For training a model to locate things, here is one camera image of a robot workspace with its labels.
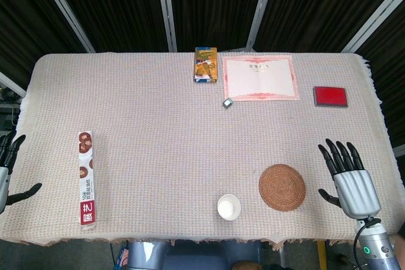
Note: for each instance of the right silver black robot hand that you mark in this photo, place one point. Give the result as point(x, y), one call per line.
point(356, 187)

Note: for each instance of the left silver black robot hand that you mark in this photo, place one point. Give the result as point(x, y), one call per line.
point(3, 169)

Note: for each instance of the white cup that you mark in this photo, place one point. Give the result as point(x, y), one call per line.
point(228, 207)

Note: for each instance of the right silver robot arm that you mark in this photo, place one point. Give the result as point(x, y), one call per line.
point(376, 244)

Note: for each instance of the brown woven coaster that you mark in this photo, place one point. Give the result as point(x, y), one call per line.
point(282, 187)

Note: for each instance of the beige woven tablecloth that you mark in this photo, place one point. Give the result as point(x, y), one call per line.
point(158, 143)

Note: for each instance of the long white baking paper box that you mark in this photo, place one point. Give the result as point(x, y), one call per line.
point(86, 180)

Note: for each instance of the red ink pad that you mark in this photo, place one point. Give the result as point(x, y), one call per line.
point(330, 96)

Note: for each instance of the red bordered certificate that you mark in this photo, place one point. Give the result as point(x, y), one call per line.
point(260, 77)

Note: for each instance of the small silver metal block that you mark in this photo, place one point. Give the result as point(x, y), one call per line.
point(228, 102)

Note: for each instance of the silver robot torso base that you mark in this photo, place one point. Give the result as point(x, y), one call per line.
point(190, 255)

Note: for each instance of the orange blue snack box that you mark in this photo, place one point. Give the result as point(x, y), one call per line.
point(205, 65)

